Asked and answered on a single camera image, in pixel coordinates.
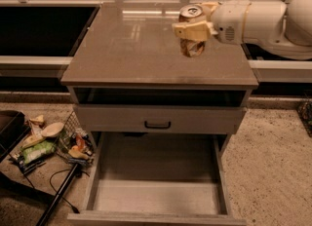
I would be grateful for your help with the beige small bowl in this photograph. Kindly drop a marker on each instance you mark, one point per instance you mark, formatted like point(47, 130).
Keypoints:
point(53, 129)

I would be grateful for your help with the yellow snack bag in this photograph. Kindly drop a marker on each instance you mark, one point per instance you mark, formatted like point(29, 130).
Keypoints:
point(36, 124)

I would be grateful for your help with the open lower drawer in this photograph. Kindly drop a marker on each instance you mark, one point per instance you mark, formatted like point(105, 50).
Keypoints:
point(156, 179)

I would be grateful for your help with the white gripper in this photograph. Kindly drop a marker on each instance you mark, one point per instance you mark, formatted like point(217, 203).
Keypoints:
point(228, 20)

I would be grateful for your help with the closed drawer with black handle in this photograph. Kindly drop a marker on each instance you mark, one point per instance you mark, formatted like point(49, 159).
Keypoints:
point(162, 119)

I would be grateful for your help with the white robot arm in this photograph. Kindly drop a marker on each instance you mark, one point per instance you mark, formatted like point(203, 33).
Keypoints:
point(279, 28)

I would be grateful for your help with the black pole on floor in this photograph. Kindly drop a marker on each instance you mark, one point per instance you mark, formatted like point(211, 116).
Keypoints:
point(75, 170)

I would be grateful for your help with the grey drawer cabinet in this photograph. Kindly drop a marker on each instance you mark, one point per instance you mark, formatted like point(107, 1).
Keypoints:
point(131, 57)

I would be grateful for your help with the dark box at left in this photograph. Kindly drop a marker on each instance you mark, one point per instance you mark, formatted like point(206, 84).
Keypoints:
point(12, 130)

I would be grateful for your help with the wire basket at right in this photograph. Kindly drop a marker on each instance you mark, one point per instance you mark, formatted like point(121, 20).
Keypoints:
point(304, 111)

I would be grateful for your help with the orange soda can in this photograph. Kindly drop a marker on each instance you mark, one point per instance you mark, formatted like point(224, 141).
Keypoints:
point(191, 36)

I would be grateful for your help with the wire basket with items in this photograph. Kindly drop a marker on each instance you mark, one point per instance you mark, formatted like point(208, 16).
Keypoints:
point(74, 144)

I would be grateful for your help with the green snack bag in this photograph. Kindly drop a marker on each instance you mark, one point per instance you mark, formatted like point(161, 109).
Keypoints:
point(37, 151)

